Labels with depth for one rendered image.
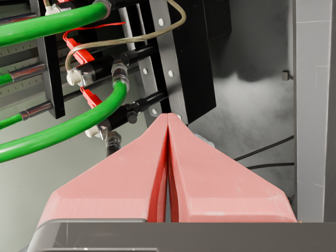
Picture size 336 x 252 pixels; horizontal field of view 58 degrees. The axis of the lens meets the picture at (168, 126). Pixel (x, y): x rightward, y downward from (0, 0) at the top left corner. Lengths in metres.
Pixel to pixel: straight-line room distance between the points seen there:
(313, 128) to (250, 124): 0.23
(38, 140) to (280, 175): 0.51
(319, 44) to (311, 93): 0.06
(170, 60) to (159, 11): 0.07
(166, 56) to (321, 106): 0.23
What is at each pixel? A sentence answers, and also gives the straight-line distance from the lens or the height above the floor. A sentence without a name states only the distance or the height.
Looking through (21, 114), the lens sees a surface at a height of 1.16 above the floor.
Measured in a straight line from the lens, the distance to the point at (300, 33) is 0.39.
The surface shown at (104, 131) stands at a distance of 0.43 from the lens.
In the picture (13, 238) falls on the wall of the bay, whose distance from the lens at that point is 0.80.
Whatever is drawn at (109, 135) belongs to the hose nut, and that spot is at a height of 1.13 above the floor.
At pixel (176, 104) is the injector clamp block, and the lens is 0.51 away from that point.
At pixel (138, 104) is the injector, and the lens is 0.49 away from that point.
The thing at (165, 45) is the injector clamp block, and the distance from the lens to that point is 0.49.
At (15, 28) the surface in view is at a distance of 0.24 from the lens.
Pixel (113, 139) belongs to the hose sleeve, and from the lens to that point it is 0.39.
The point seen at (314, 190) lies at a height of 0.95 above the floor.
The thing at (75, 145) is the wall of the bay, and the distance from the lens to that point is 0.78.
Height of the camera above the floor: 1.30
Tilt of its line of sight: 35 degrees down
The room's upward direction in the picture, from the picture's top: 121 degrees counter-clockwise
